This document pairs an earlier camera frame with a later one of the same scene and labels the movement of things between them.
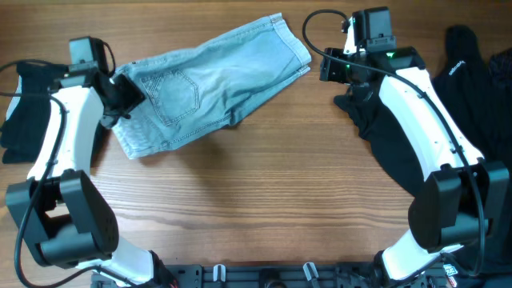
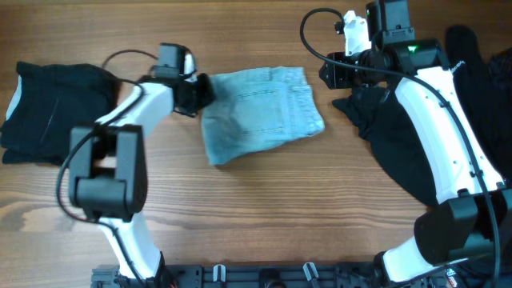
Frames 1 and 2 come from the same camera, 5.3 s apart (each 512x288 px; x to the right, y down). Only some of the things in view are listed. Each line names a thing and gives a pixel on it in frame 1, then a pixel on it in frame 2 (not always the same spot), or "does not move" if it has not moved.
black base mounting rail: x=270 y=276 does not move
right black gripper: x=330 y=67 does not move
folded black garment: x=23 y=131 does not move
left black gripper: x=135 y=95 → x=206 y=82
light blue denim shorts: x=206 y=86 → x=257 y=110
